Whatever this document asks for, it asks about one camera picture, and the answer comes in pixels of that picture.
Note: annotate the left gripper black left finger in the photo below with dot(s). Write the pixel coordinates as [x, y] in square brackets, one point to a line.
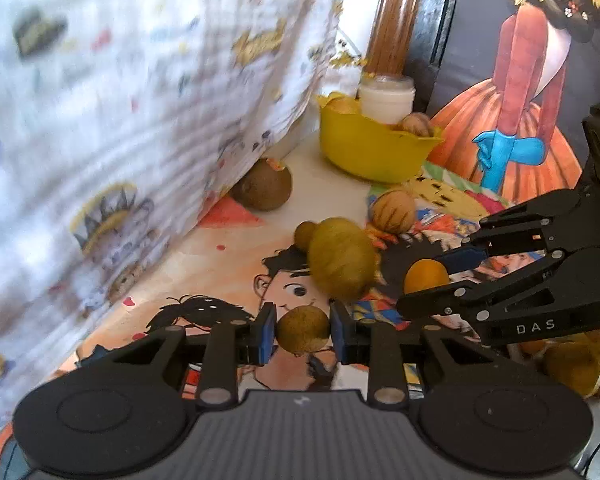
[230, 346]

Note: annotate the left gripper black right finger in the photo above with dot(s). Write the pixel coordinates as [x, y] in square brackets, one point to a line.
[375, 345]

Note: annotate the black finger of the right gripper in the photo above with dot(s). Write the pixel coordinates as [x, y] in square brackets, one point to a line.
[493, 239]
[445, 299]

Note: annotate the small orange kumquat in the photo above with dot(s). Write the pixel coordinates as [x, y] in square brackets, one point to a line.
[425, 274]

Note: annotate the small round brown longan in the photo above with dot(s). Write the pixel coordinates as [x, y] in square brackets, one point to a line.
[303, 330]

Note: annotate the brown kiwi with sticker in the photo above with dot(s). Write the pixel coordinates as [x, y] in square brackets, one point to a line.
[266, 186]

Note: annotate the bag of orange fruits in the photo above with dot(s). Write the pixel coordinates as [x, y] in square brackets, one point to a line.
[573, 360]

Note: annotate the two boys cartoon drawing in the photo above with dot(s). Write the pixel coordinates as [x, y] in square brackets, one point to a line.
[281, 278]

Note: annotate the large yellow-green pear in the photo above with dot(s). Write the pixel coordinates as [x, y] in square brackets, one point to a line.
[342, 260]

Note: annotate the striped pepino melon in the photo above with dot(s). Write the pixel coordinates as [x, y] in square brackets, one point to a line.
[394, 211]

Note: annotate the small brown round fruit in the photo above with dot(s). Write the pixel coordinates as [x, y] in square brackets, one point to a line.
[303, 235]

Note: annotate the striped pepino in bowl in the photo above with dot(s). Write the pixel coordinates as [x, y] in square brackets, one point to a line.
[417, 123]

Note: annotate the yellow plastic bowl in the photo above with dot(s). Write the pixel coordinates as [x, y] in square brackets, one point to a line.
[369, 150]

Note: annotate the orange dress girl painting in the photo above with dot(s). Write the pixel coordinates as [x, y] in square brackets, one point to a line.
[515, 81]

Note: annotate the white jar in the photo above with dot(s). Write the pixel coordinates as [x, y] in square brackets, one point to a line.
[386, 99]

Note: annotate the pale apple in bowl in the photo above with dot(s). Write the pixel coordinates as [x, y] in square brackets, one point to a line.
[343, 105]

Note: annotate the white printed cartoon cloth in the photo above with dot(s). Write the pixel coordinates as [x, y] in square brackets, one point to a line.
[121, 123]

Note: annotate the wooden frame post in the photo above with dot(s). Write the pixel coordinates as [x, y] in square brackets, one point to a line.
[391, 36]

